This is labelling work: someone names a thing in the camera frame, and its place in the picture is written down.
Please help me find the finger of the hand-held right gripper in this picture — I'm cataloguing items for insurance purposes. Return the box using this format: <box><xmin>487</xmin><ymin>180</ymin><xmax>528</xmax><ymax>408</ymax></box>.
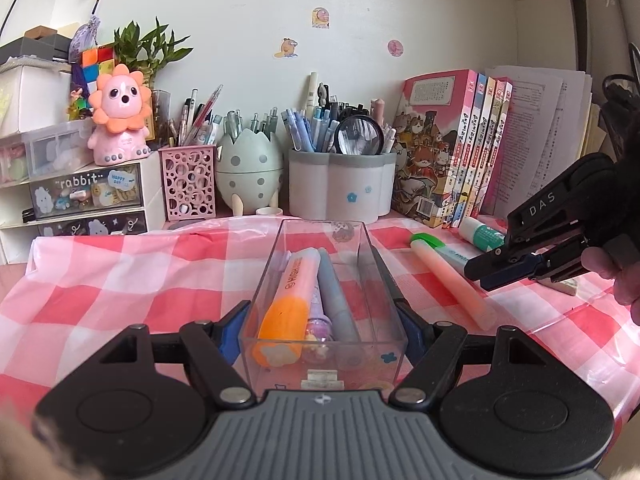
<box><xmin>481</xmin><ymin>236</ymin><xmax>602</xmax><ymax>292</ymax></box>
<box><xmin>464</xmin><ymin>154</ymin><xmax>617</xmax><ymax>282</ymax></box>

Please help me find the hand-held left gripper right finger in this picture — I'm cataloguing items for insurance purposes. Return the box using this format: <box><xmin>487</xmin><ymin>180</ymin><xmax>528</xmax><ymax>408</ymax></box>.
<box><xmin>389</xmin><ymin>300</ymin><xmax>544</xmax><ymax>408</ymax></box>

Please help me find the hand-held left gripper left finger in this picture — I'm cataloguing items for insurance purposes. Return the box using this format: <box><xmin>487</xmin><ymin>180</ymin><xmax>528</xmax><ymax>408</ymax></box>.
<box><xmin>98</xmin><ymin>300</ymin><xmax>258</xmax><ymax>408</ymax></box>

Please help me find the clear plastic box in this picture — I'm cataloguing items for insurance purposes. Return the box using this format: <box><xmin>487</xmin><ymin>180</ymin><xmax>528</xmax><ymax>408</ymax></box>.
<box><xmin>239</xmin><ymin>219</ymin><xmax>408</xmax><ymax>391</ymax></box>

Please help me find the green glue stick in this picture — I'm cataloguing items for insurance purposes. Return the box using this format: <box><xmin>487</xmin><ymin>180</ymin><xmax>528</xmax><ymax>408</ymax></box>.
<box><xmin>459</xmin><ymin>216</ymin><xmax>507</xmax><ymax>252</ymax></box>

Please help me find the peach highlighter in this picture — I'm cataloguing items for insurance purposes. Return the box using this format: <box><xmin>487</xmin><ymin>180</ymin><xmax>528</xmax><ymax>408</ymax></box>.
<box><xmin>410</xmin><ymin>232</ymin><xmax>497</xmax><ymax>332</ymax></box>

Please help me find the orange highlighter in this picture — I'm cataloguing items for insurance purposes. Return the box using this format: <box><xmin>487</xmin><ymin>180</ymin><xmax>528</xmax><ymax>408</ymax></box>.
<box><xmin>252</xmin><ymin>247</ymin><xmax>321</xmax><ymax>368</ymax></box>

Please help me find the blue highlighter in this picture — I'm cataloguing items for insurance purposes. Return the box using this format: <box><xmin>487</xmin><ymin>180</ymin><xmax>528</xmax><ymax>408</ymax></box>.
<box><xmin>318</xmin><ymin>249</ymin><xmax>362</xmax><ymax>368</ymax></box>

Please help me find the purple pen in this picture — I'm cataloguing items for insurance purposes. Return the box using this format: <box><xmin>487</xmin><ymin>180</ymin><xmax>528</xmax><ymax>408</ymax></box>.
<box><xmin>305</xmin><ymin>310</ymin><xmax>333</xmax><ymax>361</ymax></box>

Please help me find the person's right hand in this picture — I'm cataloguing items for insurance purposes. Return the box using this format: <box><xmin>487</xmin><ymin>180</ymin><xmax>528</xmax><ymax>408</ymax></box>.
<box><xmin>581</xmin><ymin>248</ymin><xmax>640</xmax><ymax>332</ymax></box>

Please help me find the white eraser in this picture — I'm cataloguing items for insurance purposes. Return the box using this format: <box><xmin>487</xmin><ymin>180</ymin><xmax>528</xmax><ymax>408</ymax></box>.
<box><xmin>542</xmin><ymin>280</ymin><xmax>581</xmax><ymax>296</ymax></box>

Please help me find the stack of papers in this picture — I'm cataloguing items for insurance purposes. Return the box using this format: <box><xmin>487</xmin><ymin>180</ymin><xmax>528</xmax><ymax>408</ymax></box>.
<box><xmin>485</xmin><ymin>64</ymin><xmax>602</xmax><ymax>222</ymax></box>

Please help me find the pink checked tablecloth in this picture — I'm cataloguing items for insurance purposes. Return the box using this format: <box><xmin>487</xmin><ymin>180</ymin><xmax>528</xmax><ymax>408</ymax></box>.
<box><xmin>0</xmin><ymin>217</ymin><xmax>640</xmax><ymax>461</ymax></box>

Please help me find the pink perforated pen holder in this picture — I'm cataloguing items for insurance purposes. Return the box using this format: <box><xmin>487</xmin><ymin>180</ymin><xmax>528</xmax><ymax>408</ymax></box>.
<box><xmin>159</xmin><ymin>144</ymin><xmax>218</xmax><ymax>222</ymax></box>

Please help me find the grey flower-shaped pen holder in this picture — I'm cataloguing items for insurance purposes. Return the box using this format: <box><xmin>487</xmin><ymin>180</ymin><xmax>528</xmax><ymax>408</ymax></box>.
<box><xmin>289</xmin><ymin>149</ymin><xmax>398</xmax><ymax>225</ymax></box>

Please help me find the egg-shaped pen holder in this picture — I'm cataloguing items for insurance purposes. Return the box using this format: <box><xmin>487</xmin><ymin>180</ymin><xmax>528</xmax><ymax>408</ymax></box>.
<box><xmin>215</xmin><ymin>129</ymin><xmax>285</xmax><ymax>217</ymax></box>

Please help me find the white drawer organizer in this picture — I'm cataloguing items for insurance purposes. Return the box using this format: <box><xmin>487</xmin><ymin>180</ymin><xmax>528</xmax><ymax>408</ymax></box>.
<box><xmin>0</xmin><ymin>152</ymin><xmax>167</xmax><ymax>267</ymax></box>

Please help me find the white flower-print side panel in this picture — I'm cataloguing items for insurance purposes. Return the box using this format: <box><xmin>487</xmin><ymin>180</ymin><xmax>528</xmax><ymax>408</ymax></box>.
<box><xmin>570</xmin><ymin>0</ymin><xmax>640</xmax><ymax>81</ymax></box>

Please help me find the magnifying glass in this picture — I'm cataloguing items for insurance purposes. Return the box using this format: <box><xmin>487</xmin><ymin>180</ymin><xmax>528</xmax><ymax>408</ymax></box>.
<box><xmin>335</xmin><ymin>115</ymin><xmax>385</xmax><ymax>157</ymax></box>

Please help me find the bunch of grey-green pens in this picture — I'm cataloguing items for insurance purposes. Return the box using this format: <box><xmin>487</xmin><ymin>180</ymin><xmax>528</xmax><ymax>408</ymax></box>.
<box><xmin>222</xmin><ymin>107</ymin><xmax>279</xmax><ymax>142</ymax></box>

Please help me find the bunch of pens and pencils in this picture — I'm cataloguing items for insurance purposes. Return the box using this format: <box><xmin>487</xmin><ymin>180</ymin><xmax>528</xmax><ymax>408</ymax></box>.
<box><xmin>170</xmin><ymin>85</ymin><xmax>224</xmax><ymax>147</ymax></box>

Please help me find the bunch of blue and black pens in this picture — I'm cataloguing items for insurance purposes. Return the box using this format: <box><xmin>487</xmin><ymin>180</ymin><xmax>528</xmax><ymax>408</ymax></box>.
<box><xmin>280</xmin><ymin>72</ymin><xmax>398</xmax><ymax>156</ymax></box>

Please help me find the glass vase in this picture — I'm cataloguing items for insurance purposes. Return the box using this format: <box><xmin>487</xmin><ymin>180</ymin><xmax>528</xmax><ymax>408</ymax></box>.
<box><xmin>150</xmin><ymin>89</ymin><xmax>174</xmax><ymax>143</ymax></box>

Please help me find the pink lion toy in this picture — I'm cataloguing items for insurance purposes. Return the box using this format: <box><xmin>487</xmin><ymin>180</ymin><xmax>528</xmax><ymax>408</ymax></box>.
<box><xmin>87</xmin><ymin>64</ymin><xmax>153</xmax><ymax>167</ymax></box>

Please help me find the translucent storage box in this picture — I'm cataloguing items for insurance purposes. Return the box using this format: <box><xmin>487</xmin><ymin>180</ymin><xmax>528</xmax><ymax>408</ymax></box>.
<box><xmin>0</xmin><ymin>122</ymin><xmax>98</xmax><ymax>192</ymax></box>

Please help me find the green bamboo plant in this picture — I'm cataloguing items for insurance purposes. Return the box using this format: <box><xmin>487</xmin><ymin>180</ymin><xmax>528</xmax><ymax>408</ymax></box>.
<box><xmin>114</xmin><ymin>17</ymin><xmax>194</xmax><ymax>91</ymax></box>

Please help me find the colourful puzzle cube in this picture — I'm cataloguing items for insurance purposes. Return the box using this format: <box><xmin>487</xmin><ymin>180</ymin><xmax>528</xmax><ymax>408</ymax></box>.
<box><xmin>80</xmin><ymin>45</ymin><xmax>118</xmax><ymax>82</ymax></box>

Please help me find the white box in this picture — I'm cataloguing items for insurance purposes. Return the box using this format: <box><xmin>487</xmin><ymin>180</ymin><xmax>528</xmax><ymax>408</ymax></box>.
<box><xmin>0</xmin><ymin>57</ymin><xmax>75</xmax><ymax>137</ymax></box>

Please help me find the purple hanging charm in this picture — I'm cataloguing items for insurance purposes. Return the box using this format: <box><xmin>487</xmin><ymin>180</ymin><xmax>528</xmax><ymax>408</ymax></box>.
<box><xmin>69</xmin><ymin>16</ymin><xmax>104</xmax><ymax>63</ymax></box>

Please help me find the black box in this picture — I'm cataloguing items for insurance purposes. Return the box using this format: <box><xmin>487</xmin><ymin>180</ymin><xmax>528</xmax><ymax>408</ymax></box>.
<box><xmin>0</xmin><ymin>35</ymin><xmax>72</xmax><ymax>65</ymax></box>

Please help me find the small cardboard box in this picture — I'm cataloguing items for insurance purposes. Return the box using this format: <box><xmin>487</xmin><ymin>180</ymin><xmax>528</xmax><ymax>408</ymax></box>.
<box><xmin>25</xmin><ymin>21</ymin><xmax>82</xmax><ymax>41</ymax></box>

